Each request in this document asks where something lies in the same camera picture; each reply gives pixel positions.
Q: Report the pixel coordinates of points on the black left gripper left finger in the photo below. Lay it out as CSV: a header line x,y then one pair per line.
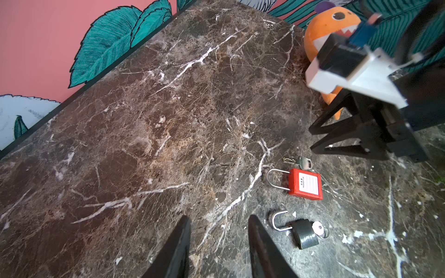
x,y
173,259

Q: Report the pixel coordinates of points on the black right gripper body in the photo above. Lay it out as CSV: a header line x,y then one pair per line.
x,y
394,129

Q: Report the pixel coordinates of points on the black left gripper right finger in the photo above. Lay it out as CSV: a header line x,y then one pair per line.
x,y
266,259

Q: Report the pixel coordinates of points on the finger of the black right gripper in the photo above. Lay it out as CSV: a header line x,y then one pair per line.
x,y
363,141
351,101

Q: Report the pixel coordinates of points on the silver key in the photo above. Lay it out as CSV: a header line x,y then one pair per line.
x,y
302,162

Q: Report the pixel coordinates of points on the red padlock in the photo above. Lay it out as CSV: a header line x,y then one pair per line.
x,y
301,183

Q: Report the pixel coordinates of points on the small black padlock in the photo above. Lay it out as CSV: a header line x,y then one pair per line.
x,y
305,233

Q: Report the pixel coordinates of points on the orange shark plush toy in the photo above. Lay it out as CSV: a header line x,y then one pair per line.
x,y
329,19

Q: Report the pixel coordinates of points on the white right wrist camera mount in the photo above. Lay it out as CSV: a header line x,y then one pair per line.
x,y
350,64

